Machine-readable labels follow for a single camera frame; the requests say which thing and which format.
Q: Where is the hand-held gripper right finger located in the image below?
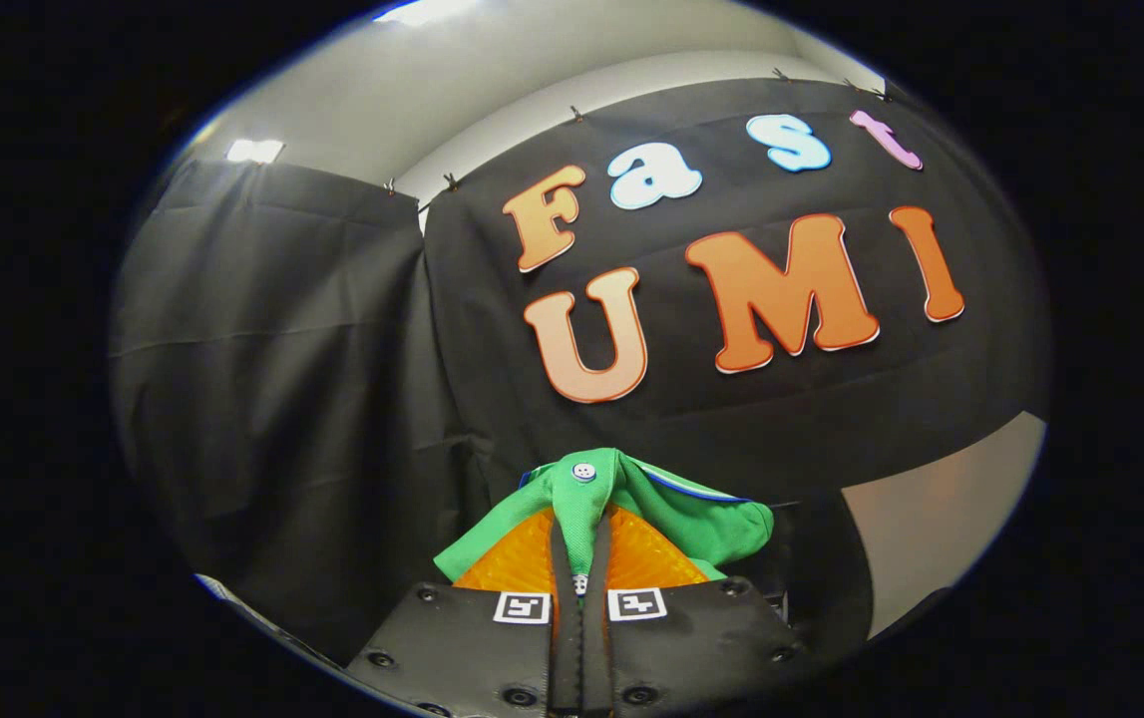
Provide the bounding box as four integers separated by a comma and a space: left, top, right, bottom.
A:
583, 504, 818, 717

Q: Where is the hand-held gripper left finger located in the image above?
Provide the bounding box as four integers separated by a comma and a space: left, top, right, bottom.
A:
345, 507, 584, 717

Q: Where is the green polo shirt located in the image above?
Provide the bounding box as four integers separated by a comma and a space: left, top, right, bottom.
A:
432, 447, 777, 585

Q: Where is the row of cloth clips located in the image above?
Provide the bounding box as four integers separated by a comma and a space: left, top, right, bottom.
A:
384, 68, 894, 195

